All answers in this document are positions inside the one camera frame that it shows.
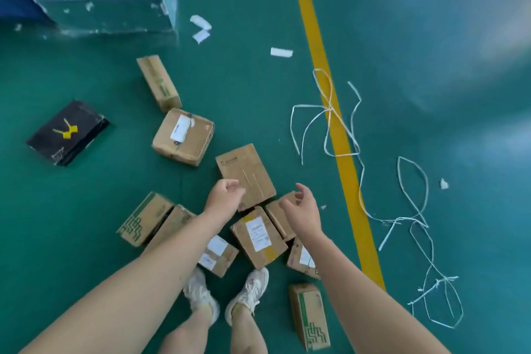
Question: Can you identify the person's left leg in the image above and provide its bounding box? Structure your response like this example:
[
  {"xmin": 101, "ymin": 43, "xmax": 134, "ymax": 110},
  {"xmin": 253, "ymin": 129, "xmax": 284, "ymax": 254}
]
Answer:
[{"xmin": 159, "ymin": 304, "xmax": 213, "ymax": 354}]

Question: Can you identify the person's left white sneaker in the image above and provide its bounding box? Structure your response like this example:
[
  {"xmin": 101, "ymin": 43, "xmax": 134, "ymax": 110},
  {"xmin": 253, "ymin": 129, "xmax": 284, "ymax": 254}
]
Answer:
[{"xmin": 183, "ymin": 267, "xmax": 221, "ymax": 326}]

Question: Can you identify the person's left hand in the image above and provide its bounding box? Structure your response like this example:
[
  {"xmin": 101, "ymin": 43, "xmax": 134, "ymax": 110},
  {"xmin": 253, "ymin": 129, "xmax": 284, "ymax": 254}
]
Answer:
[{"xmin": 203, "ymin": 179, "xmax": 246, "ymax": 224}]

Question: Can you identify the person's right leg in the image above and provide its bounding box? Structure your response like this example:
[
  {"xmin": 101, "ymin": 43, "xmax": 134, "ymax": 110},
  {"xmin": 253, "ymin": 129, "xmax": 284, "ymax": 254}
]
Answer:
[{"xmin": 230, "ymin": 303, "xmax": 269, "ymax": 354}]

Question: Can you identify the person's right forearm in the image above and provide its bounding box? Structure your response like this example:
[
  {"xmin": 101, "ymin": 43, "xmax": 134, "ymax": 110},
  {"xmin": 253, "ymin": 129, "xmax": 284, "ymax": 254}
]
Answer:
[{"xmin": 297, "ymin": 230, "xmax": 452, "ymax": 354}]

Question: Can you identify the person's left forearm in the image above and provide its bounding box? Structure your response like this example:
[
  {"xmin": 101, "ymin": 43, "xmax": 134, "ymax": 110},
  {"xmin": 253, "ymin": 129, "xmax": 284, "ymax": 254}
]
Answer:
[{"xmin": 20, "ymin": 212, "xmax": 227, "ymax": 354}]

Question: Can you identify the white knotted string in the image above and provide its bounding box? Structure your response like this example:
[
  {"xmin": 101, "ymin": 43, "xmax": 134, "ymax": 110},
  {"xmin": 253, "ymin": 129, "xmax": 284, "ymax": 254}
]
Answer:
[{"xmin": 290, "ymin": 68, "xmax": 361, "ymax": 166}]

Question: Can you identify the black package with yellow tape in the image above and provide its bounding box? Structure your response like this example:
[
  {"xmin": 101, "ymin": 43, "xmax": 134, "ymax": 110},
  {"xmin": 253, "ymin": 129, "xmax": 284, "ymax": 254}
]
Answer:
[{"xmin": 27, "ymin": 100, "xmax": 110, "ymax": 167}]

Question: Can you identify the long white string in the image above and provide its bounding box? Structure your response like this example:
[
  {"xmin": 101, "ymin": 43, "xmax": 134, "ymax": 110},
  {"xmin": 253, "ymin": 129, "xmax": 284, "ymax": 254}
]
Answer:
[{"xmin": 347, "ymin": 81, "xmax": 464, "ymax": 330}]

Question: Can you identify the pile of cardboard boxes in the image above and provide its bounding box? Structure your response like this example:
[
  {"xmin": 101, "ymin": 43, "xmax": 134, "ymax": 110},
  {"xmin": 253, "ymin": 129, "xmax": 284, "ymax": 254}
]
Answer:
[{"xmin": 116, "ymin": 54, "xmax": 331, "ymax": 353}]

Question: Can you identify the person's right hand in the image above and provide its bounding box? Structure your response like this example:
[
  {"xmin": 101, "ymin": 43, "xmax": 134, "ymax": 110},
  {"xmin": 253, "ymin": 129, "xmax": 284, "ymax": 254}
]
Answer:
[{"xmin": 279, "ymin": 183, "xmax": 324, "ymax": 238}]

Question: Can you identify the person's white sneaker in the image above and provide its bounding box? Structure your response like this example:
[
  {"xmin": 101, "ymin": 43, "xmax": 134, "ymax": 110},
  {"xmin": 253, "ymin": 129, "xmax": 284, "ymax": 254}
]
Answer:
[
  {"xmin": 224, "ymin": 267, "xmax": 270, "ymax": 326},
  {"xmin": 183, "ymin": 267, "xmax": 221, "ymax": 326}
]

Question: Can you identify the person's right white sneaker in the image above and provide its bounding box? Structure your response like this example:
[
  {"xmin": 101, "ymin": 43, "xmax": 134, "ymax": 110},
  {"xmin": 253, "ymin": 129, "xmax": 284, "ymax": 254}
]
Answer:
[{"xmin": 224, "ymin": 267, "xmax": 270, "ymax": 326}]

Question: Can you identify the person's leg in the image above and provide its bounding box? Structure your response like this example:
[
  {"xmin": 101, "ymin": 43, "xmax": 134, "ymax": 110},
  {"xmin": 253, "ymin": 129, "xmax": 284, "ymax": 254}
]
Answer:
[
  {"xmin": 230, "ymin": 303, "xmax": 269, "ymax": 354},
  {"xmin": 159, "ymin": 304, "xmax": 213, "ymax": 354}
]

